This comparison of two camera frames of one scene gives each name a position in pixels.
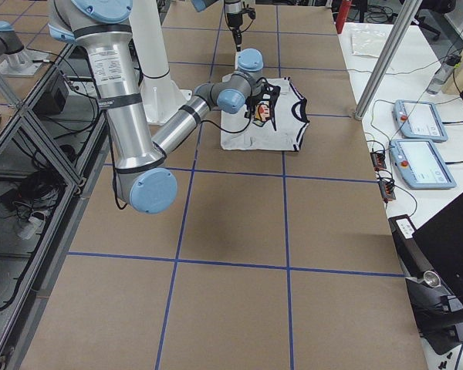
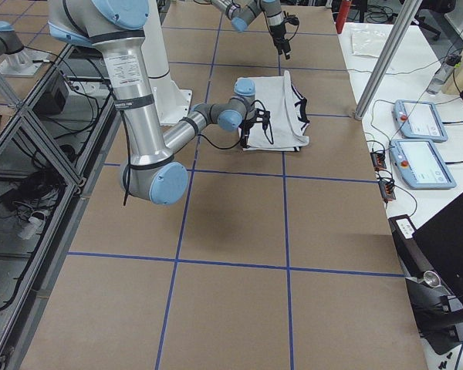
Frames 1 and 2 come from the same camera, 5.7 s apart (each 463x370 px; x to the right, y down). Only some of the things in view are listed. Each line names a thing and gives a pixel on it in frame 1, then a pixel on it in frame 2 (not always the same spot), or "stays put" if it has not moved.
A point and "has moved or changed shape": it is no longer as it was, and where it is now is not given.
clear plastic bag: [367, 43] stays put
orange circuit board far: [379, 160] stays put
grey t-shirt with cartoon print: [274, 118] has moved or changed shape
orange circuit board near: [387, 191] stays put
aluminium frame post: [387, 58] stays put
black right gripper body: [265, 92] → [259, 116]
